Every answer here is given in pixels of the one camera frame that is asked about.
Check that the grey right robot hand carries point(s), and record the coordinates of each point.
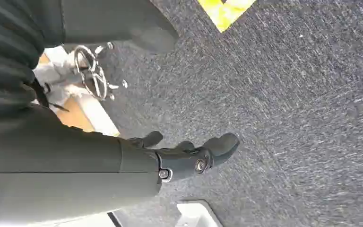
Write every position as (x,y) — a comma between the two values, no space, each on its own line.
(59,163)

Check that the white and wooden stand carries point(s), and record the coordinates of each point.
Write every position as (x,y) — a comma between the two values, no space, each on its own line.
(97,117)

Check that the white panel with black strip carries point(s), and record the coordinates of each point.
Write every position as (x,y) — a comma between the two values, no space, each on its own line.
(84,221)

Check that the ribbed grey right arm sleeve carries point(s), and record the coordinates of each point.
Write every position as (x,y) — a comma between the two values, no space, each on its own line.
(6,50)

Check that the white box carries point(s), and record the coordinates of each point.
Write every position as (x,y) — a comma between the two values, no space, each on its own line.
(195,216)

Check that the yellow floor tape mark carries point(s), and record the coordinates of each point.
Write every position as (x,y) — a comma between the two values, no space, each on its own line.
(223,12)

